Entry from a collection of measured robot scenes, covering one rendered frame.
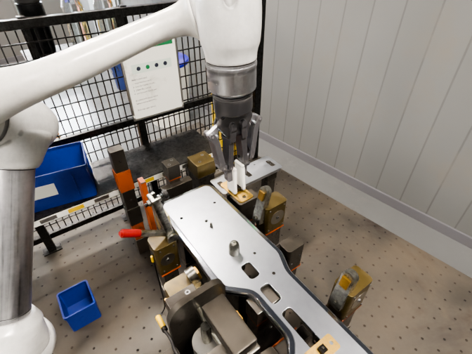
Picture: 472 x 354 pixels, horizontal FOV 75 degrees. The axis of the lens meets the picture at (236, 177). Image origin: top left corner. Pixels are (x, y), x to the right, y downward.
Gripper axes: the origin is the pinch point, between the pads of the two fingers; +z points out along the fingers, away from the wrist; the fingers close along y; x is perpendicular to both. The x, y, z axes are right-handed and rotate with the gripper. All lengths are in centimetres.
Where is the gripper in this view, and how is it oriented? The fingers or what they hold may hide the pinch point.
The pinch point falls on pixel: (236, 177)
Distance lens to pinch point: 69.8
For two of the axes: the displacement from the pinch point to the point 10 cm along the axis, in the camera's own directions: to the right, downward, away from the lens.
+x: 5.9, 4.8, -6.5
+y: -8.0, 3.8, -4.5
